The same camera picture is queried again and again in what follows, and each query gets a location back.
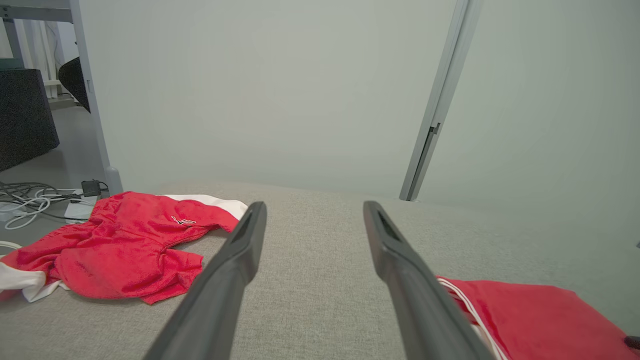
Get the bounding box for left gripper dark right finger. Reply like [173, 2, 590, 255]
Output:
[362, 201, 496, 360]

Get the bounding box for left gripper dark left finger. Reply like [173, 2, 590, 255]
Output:
[142, 201, 269, 360]

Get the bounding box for red shorts with white band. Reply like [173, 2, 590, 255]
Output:
[0, 191, 249, 305]

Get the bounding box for black chair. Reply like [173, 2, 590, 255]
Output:
[57, 56, 92, 114]

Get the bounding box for black cabinet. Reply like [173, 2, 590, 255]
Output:
[0, 68, 60, 173]

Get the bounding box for white curtain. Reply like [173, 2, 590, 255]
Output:
[14, 20, 77, 99]

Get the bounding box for white floor cable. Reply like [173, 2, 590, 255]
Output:
[2, 196, 53, 231]

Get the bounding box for grey partition post with slot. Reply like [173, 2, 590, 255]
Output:
[399, 0, 484, 202]

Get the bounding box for white power strip with cables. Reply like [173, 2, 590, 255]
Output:
[0, 181, 85, 222]

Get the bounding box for grey partition end post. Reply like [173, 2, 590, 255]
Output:
[69, 0, 124, 197]

